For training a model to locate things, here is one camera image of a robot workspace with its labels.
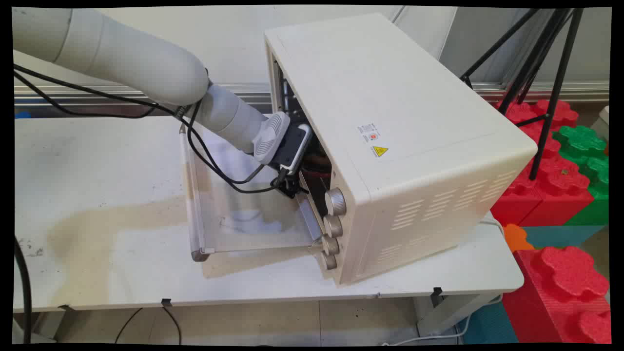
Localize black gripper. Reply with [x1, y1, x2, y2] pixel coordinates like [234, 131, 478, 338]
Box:
[274, 168, 309, 199]

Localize glass oven door with handle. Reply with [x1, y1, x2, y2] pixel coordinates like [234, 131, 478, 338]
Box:
[179, 115, 325, 263]

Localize large silver oven knob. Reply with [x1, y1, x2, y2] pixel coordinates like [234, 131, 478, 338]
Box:
[324, 188, 347, 217]

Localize white label sticker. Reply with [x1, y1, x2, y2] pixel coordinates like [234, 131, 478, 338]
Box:
[357, 123, 382, 144]

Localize cream toaster oven body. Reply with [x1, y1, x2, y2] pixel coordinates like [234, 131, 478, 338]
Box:
[264, 13, 538, 286]

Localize white table leg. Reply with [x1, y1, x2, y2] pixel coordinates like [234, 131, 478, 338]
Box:
[413, 292, 503, 338]

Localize orange foam piece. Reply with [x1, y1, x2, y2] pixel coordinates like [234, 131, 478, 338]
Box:
[502, 223, 536, 254]

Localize teal foam mat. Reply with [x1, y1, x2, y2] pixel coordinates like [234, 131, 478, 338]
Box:
[522, 225, 593, 250]

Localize black tripod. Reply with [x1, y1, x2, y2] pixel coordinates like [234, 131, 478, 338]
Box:
[460, 8, 585, 181]

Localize big red foam block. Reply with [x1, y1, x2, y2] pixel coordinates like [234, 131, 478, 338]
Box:
[502, 245, 612, 344]

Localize green foam block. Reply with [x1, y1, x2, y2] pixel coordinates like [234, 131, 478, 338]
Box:
[553, 125, 610, 226]

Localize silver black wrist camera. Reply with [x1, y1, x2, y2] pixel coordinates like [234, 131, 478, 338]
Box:
[272, 123, 313, 176]

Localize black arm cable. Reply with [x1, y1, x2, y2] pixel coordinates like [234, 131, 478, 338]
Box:
[14, 63, 266, 185]
[14, 72, 289, 195]

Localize thin black floor cable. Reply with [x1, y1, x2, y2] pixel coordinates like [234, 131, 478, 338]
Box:
[115, 307, 144, 344]
[162, 306, 182, 345]

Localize white power cord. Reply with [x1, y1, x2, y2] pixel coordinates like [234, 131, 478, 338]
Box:
[380, 217, 507, 347]

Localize thick black cable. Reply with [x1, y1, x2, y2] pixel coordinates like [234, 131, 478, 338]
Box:
[14, 236, 33, 344]

